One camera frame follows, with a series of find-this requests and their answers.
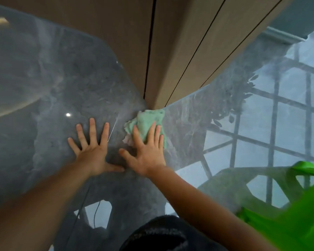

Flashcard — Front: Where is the person's left hand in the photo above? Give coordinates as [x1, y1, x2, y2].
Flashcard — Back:
[68, 118, 125, 177]

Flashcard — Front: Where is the person's right hand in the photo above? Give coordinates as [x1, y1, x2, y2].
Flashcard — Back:
[118, 121, 167, 178]

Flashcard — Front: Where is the green cleaning cloth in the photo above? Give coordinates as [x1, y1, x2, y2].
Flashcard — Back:
[122, 109, 167, 149]

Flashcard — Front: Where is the person's right forearm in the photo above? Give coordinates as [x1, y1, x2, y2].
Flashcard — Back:
[146, 165, 279, 251]

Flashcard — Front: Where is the person's left forearm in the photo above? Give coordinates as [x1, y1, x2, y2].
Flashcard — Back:
[0, 161, 95, 251]

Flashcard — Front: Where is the person's dark clothing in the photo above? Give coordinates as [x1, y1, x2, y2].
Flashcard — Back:
[119, 215, 227, 251]

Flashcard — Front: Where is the wooden panelled cabinet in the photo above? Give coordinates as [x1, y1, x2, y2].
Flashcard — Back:
[0, 0, 297, 110]

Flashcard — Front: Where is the bright green bag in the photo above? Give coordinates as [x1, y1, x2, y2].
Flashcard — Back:
[236, 161, 314, 251]

